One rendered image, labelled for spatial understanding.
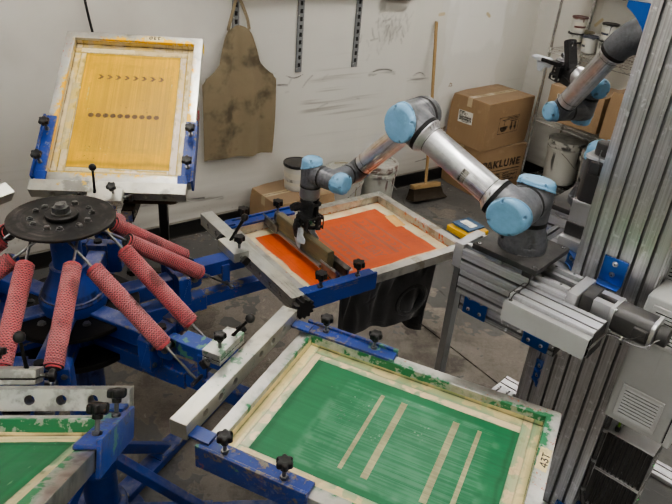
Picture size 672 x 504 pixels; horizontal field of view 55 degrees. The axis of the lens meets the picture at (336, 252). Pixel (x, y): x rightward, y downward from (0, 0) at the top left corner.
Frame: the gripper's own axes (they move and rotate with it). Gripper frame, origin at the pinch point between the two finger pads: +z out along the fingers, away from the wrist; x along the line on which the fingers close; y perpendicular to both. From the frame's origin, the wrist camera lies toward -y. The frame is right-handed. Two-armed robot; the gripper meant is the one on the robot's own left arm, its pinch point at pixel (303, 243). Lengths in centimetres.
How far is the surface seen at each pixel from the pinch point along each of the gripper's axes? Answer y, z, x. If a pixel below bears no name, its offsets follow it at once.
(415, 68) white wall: -200, 0, 232
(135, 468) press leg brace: 8, 72, -73
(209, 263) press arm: 2.5, -3.3, -40.0
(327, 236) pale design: -8.3, 5.3, 17.2
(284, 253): -4.4, 5.3, -5.5
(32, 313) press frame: 2, -1, -97
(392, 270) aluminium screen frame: 29.3, 2.0, 20.1
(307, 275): 13.3, 5.3, -6.4
